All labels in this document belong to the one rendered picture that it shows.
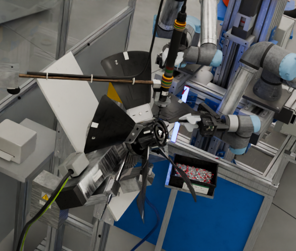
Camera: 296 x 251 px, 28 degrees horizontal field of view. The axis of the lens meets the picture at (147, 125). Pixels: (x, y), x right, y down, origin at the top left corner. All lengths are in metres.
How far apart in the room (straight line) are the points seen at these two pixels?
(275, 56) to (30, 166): 1.17
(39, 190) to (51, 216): 0.14
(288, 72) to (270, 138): 1.77
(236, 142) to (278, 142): 1.69
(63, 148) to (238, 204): 0.98
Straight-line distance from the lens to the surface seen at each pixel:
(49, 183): 2.64
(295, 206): 4.20
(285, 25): 3.53
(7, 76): 2.26
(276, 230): 3.98
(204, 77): 3.36
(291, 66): 2.62
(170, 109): 2.60
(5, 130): 2.69
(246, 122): 2.62
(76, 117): 2.45
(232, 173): 2.92
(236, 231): 3.16
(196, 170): 2.86
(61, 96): 2.41
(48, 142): 2.82
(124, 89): 2.41
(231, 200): 3.05
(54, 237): 2.95
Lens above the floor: 2.64
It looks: 36 degrees down
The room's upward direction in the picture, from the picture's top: 13 degrees clockwise
